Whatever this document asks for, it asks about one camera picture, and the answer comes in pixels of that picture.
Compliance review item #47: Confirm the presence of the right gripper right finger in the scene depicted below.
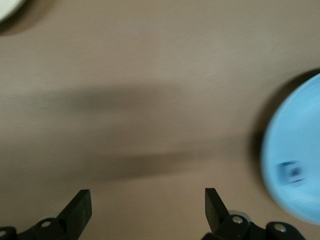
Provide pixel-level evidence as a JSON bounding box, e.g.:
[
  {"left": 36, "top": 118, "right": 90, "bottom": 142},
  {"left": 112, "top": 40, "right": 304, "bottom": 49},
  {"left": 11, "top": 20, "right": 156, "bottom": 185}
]
[{"left": 201, "top": 187, "right": 305, "bottom": 240}]

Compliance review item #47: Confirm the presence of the beige plate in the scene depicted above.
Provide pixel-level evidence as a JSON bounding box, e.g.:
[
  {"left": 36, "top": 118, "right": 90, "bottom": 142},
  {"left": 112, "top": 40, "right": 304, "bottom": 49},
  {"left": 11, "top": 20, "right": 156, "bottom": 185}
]
[{"left": 0, "top": 0, "right": 27, "bottom": 23}]

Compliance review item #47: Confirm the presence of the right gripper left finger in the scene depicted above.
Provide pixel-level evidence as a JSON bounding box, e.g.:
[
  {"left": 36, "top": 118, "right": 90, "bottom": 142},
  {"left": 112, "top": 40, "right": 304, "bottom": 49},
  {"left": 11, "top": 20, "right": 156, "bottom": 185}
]
[{"left": 0, "top": 189, "right": 93, "bottom": 240}]

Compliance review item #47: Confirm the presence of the blue foam lowercase a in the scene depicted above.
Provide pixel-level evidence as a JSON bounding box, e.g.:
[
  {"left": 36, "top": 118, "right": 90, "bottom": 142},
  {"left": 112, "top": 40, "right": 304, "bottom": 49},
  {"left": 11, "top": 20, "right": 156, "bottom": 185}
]
[{"left": 274, "top": 161, "right": 307, "bottom": 187}]

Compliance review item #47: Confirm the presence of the blue plate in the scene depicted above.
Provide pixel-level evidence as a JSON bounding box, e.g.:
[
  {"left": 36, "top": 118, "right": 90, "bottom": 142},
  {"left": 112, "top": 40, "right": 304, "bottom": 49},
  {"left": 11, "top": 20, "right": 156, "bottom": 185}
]
[{"left": 261, "top": 72, "right": 320, "bottom": 225}]

